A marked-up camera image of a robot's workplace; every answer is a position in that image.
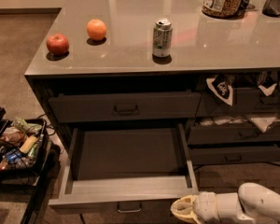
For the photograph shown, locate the red apple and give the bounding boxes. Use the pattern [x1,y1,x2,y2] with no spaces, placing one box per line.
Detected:
[46,34,69,56]

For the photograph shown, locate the black white chip bag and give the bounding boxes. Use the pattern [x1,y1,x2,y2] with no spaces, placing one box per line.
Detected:
[206,75,233,105]

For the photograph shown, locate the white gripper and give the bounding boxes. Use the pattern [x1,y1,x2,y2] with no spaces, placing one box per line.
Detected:
[171,192,217,224]

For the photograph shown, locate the white snack packet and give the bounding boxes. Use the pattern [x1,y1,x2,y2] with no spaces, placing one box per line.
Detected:
[247,114,276,133]

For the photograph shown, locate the orange fruit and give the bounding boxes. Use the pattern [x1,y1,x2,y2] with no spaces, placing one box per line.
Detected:
[87,19,106,41]

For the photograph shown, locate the grey counter cabinet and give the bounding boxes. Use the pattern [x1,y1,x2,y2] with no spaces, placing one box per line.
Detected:
[25,0,280,165]

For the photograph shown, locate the large snack jar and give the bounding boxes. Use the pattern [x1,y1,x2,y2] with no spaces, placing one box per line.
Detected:
[202,0,241,18]

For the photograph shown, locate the grey drawer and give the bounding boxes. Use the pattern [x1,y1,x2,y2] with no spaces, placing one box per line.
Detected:
[49,124,198,214]
[188,122,280,146]
[189,146,280,165]
[49,91,201,123]
[196,88,280,117]

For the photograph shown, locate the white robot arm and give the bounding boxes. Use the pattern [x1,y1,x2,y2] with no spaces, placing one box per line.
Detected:
[171,183,280,224]

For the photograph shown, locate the green white soda can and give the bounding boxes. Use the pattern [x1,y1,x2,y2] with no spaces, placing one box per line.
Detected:
[152,18,173,58]

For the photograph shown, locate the black bin of snacks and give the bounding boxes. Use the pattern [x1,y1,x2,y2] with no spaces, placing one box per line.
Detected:
[0,106,49,184]

